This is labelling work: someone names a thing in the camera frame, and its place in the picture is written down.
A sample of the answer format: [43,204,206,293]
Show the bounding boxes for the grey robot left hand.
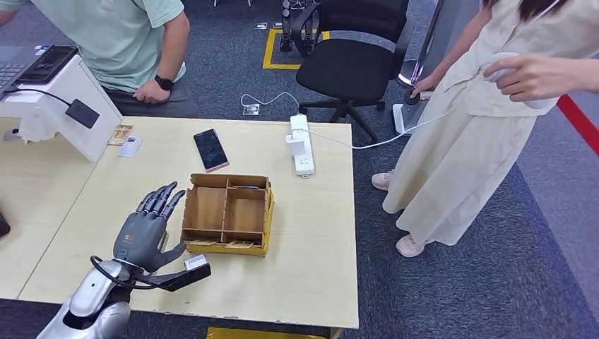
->
[112,181,188,275]

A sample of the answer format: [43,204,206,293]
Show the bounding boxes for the person's right hand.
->
[410,73,441,100]

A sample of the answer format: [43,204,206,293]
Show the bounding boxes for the person's left hand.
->
[132,79,172,105]
[483,55,569,103]

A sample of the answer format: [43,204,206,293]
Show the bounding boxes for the white handheld controller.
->
[480,51,558,111]

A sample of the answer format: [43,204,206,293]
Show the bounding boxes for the white ID card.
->
[117,136,144,159]

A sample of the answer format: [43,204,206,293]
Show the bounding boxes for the wooden compartment box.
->
[179,173,275,258]

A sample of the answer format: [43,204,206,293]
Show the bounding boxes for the gold card stack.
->
[107,124,134,146]

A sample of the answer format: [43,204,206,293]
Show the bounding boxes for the person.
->
[371,0,599,259]
[0,0,200,119]

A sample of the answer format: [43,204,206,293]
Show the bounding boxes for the grey kiosk stand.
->
[392,0,478,136]

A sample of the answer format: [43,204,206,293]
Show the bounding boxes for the white desk riser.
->
[0,54,124,163]

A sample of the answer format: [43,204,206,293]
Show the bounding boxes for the black adapter box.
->
[64,98,101,130]

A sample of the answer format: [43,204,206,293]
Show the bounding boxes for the black office chair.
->
[292,0,415,148]

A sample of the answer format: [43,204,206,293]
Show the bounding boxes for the smartphone with pink rim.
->
[193,129,230,173]

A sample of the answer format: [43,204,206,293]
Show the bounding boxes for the pink shoe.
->
[395,234,434,259]
[371,171,395,192]

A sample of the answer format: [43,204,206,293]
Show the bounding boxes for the black smartphone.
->
[18,45,81,85]

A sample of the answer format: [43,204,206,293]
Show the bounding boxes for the white crumpled plastic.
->
[16,114,61,143]

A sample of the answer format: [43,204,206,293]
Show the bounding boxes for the yellow floor tape square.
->
[263,29,331,72]

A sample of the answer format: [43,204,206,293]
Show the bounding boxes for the grey laptop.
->
[0,44,52,99]

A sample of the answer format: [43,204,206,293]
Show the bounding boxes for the white charger plug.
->
[285,133,308,157]

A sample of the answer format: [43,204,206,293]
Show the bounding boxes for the white power strip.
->
[290,114,316,179]

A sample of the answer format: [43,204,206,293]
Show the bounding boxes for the black robot legs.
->
[280,0,324,59]

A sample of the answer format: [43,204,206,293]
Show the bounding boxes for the yellow board under table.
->
[206,326,328,339]

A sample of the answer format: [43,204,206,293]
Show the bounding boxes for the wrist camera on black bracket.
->
[136,254,213,294]

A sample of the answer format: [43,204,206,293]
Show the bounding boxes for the white charger cable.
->
[299,100,462,150]

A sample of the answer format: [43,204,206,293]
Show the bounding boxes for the white floor cable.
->
[239,92,301,115]

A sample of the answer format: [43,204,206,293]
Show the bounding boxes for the black adapter cable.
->
[5,85,72,107]

